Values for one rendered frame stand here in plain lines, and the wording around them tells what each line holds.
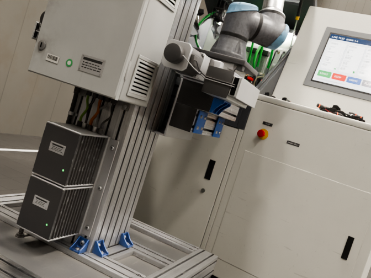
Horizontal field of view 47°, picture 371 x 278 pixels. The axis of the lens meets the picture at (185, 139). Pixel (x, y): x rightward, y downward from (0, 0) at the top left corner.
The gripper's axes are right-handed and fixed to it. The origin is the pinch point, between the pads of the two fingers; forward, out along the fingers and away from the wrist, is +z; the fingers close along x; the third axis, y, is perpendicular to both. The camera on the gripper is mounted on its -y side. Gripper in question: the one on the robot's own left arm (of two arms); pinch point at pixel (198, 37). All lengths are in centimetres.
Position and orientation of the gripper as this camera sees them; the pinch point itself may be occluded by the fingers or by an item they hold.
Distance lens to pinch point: 247.5
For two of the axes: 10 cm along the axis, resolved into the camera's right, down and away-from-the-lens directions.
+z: 4.5, 8.7, 2.1
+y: -7.6, 4.9, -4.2
